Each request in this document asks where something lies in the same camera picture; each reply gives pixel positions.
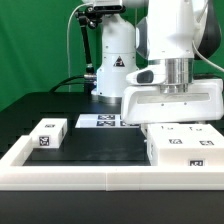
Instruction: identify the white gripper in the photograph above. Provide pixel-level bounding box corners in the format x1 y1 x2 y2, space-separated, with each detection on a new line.
121 68 224 124

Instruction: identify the white door panel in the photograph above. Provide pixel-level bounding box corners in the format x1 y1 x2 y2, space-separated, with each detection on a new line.
183 124 224 147
147 124 191 148

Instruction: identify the white cabinet body box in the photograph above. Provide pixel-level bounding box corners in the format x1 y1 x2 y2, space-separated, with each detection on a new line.
146 123 224 168

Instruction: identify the small white cabinet block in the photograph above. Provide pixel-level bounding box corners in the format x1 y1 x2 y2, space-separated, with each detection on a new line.
30 118 68 148

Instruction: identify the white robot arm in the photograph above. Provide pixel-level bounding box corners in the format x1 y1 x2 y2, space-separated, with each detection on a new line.
82 0 224 125

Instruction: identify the white flat base plate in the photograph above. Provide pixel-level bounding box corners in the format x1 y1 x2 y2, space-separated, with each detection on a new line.
75 114 138 128

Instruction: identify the black cable bundle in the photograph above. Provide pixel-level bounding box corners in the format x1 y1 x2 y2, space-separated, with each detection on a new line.
49 75 88 93

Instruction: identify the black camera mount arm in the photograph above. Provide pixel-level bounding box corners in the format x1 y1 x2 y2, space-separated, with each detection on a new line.
75 6 98 80

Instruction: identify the black camera on mount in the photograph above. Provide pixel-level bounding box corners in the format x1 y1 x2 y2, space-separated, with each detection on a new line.
93 0 124 14

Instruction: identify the white thin cable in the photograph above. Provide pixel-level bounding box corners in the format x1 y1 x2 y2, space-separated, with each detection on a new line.
66 3 88 93

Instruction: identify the white U-shaped frame wall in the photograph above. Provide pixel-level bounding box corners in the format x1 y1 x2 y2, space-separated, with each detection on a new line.
0 135 224 191

